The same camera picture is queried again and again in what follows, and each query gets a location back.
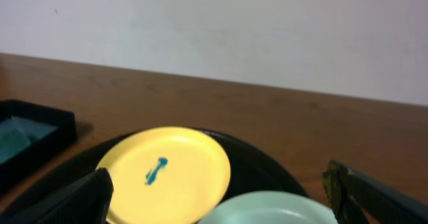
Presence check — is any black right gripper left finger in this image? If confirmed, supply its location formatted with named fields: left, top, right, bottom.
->
left=1, top=168, right=114, bottom=224

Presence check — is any light green plate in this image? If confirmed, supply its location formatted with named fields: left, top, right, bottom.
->
left=199, top=191, right=338, bottom=224

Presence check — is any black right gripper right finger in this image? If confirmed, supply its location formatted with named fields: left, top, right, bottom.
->
left=322, top=160, right=427, bottom=224

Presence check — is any yellow plate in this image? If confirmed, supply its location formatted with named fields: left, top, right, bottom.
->
left=97, top=126, right=231, bottom=223

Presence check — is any rectangular black water tray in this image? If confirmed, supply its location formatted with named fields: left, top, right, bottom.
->
left=1, top=100, right=77, bottom=195

